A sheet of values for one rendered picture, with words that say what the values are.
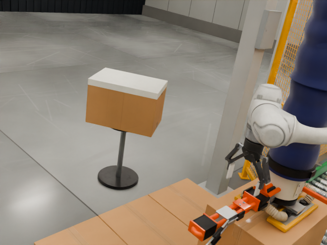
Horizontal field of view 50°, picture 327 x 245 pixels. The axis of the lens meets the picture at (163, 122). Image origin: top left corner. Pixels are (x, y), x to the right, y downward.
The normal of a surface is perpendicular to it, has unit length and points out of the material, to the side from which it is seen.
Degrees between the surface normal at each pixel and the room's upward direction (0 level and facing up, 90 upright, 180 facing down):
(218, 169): 90
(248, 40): 90
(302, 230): 0
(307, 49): 74
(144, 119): 90
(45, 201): 0
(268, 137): 89
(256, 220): 0
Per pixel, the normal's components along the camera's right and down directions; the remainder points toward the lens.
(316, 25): -0.83, -0.27
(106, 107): -0.21, 0.37
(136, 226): 0.15, -0.91
